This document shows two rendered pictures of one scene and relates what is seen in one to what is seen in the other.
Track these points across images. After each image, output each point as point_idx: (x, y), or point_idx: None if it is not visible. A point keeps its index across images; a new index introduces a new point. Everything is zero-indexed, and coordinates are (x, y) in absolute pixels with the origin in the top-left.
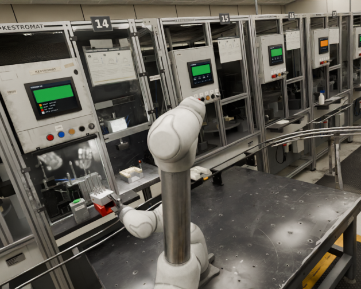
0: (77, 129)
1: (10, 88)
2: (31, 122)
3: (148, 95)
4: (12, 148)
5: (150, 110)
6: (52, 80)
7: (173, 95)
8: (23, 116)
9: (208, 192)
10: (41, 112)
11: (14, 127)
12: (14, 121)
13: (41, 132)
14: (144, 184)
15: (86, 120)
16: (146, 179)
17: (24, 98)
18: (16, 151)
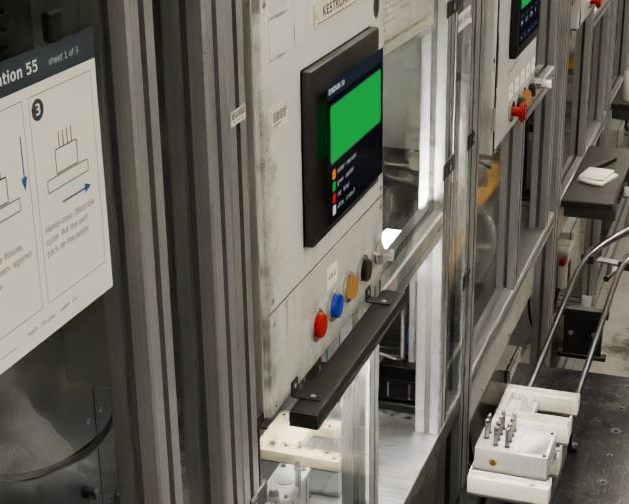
0: (356, 273)
1: (278, 95)
2: (295, 260)
3: (449, 96)
4: (246, 398)
5: (448, 161)
6: (351, 51)
7: (477, 91)
8: (285, 235)
9: (559, 487)
10: (331, 207)
11: (267, 293)
12: (270, 264)
13: (304, 306)
14: (412, 491)
15: (372, 226)
16: (391, 465)
17: (296, 143)
18: (252, 410)
